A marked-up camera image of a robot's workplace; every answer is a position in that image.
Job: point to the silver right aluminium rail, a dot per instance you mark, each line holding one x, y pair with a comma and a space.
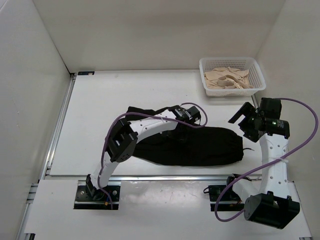
255, 100

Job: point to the beige trousers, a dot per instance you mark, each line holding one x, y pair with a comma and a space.
227, 78

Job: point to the small black label plate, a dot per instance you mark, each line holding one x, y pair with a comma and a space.
86, 73

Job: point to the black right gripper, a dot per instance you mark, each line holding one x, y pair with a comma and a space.
245, 110

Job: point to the black trousers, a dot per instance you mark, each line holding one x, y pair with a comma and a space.
192, 147

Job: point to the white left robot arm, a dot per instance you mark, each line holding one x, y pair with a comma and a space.
123, 135

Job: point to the white plastic basket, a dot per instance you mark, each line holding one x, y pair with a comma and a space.
255, 76

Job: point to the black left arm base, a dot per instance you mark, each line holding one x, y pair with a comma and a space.
100, 201

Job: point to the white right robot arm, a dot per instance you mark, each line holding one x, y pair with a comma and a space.
271, 204

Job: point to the silver aluminium rail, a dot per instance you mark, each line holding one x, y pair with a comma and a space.
58, 127
255, 100
118, 178

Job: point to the silver front aluminium rail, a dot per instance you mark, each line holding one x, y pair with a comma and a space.
118, 178

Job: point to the silver left aluminium rail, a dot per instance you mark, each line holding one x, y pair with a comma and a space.
58, 127

